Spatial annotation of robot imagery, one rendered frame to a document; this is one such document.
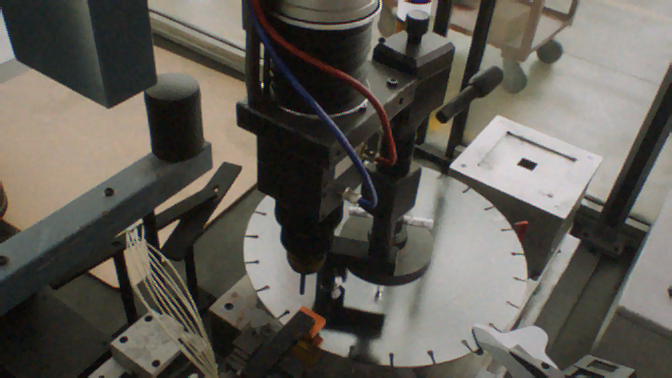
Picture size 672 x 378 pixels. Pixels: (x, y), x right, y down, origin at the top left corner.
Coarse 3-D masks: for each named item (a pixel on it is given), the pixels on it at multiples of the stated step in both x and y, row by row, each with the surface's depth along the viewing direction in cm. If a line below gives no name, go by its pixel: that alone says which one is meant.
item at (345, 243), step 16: (384, 224) 61; (336, 240) 66; (352, 240) 66; (384, 240) 63; (336, 256) 65; (352, 256) 65; (368, 256) 65; (384, 256) 64; (368, 272) 66; (384, 272) 65
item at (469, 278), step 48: (432, 192) 83; (480, 240) 77; (288, 288) 69; (336, 288) 70; (384, 288) 70; (432, 288) 71; (480, 288) 71; (336, 336) 65; (384, 336) 65; (432, 336) 66
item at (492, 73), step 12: (480, 72) 54; (492, 72) 54; (468, 84) 54; (480, 84) 53; (492, 84) 53; (456, 96) 52; (468, 96) 52; (480, 96) 53; (444, 108) 51; (456, 108) 52; (444, 120) 51
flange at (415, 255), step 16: (352, 224) 76; (368, 224) 76; (368, 240) 74; (400, 240) 72; (416, 240) 75; (432, 240) 75; (400, 256) 72; (416, 256) 73; (432, 256) 74; (400, 272) 71; (416, 272) 71
